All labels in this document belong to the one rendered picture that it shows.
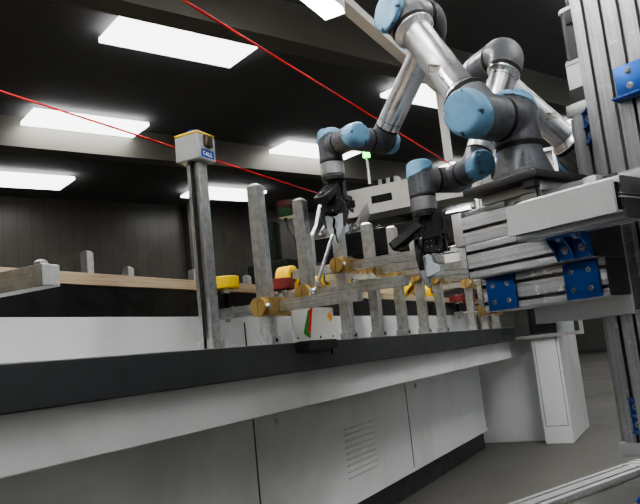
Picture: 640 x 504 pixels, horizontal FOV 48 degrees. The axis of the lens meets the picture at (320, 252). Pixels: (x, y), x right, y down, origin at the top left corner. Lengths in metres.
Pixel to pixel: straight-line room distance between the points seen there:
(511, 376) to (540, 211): 3.11
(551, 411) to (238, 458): 2.72
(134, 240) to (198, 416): 10.10
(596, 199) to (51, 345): 1.18
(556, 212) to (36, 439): 1.11
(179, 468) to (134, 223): 9.95
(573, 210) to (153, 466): 1.14
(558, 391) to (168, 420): 3.24
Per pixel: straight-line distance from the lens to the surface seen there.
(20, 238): 11.10
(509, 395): 4.70
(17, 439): 1.31
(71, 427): 1.38
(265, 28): 5.56
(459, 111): 1.79
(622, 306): 1.83
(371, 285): 2.09
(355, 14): 3.98
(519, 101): 1.89
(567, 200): 1.60
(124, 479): 1.77
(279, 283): 2.20
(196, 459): 1.98
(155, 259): 11.78
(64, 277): 1.66
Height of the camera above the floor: 0.66
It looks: 8 degrees up
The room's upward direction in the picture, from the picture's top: 6 degrees counter-clockwise
